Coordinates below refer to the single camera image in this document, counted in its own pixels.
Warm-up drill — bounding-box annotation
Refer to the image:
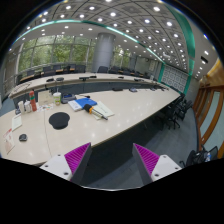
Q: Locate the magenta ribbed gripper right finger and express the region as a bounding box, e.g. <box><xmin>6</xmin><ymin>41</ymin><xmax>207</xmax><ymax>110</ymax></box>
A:
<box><xmin>132</xmin><ymin>143</ymin><xmax>181</xmax><ymax>185</ymax></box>

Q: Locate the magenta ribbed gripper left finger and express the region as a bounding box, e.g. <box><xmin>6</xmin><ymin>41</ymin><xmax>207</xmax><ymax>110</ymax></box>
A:
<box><xmin>41</xmin><ymin>143</ymin><xmax>92</xmax><ymax>185</ymax></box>

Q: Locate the black round mouse pad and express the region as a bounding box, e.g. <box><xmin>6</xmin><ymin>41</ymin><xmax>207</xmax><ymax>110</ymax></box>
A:
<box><xmin>49</xmin><ymin>112</ymin><xmax>70</xmax><ymax>130</ymax></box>

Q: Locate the black computer mouse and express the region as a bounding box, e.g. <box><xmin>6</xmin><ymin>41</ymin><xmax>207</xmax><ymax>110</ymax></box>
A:
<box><xmin>19</xmin><ymin>134</ymin><xmax>28</xmax><ymax>142</ymax></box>

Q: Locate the black office chair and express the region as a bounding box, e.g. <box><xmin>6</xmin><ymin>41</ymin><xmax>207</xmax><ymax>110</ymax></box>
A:
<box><xmin>163</xmin><ymin>106</ymin><xmax>180</xmax><ymax>129</ymax></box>

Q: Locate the black and orange tool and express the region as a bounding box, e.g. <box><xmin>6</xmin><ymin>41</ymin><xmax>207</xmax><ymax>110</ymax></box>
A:
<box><xmin>83</xmin><ymin>104</ymin><xmax>108</xmax><ymax>120</ymax></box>

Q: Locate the white paper sheet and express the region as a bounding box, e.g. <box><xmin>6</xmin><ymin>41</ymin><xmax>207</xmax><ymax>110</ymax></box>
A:
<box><xmin>93</xmin><ymin>101</ymin><xmax>114</xmax><ymax>117</ymax></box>

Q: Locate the blue notebook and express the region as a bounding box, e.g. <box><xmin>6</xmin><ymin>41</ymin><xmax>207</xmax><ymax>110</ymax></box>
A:
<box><xmin>76</xmin><ymin>98</ymin><xmax>97</xmax><ymax>107</ymax></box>

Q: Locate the red and white leaflet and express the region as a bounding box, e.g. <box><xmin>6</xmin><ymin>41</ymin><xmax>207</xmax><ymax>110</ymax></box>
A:
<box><xmin>3</xmin><ymin>129</ymin><xmax>15</xmax><ymax>153</ymax></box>

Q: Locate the paper cup with green lid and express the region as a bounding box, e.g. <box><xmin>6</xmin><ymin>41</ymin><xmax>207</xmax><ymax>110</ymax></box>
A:
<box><xmin>53</xmin><ymin>92</ymin><xmax>61</xmax><ymax>106</ymax></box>

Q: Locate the white booklet on table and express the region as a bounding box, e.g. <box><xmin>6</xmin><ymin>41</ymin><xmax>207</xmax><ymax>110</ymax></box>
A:
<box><xmin>12</xmin><ymin>114</ymin><xmax>22</xmax><ymax>130</ymax></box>

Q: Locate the white small bottle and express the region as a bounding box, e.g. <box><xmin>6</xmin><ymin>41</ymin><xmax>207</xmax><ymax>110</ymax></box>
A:
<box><xmin>24</xmin><ymin>101</ymin><xmax>32</xmax><ymax>113</ymax></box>

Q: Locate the red tall bottle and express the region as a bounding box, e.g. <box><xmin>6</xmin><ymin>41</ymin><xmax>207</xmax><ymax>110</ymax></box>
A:
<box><xmin>29</xmin><ymin>91</ymin><xmax>37</xmax><ymax>112</ymax></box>

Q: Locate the grey round pillar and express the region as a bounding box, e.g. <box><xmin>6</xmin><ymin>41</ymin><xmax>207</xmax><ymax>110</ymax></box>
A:
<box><xmin>91</xmin><ymin>32</ymin><xmax>116</xmax><ymax>72</ymax></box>

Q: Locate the wooden door frame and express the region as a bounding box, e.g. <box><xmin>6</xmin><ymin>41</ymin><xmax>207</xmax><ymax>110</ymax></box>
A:
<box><xmin>193</xmin><ymin>86</ymin><xmax>224</xmax><ymax>158</ymax></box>

